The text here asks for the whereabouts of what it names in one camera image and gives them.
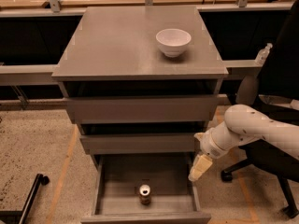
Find black metal stand leg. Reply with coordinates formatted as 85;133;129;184
0;174;50;224

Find white ceramic bowl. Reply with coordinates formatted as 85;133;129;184
156;28;192;58

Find grey middle drawer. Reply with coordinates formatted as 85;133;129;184
80;133;200;154

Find black office chair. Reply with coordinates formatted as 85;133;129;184
221;0;299;218

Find grey drawer cabinet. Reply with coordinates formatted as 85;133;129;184
51;5;229;224

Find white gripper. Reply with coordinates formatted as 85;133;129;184
188;128;228;182

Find grey top drawer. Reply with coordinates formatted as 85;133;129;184
66;95;218;124

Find grey metal rail frame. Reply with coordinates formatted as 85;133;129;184
0;2;292;86

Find orange soda can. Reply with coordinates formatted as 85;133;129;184
138;184;151;205

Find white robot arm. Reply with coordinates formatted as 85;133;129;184
188;105;299;182

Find grey open bottom drawer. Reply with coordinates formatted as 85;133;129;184
81;153;211;224

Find clear plastic bottle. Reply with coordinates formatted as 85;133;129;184
255;43;273;66

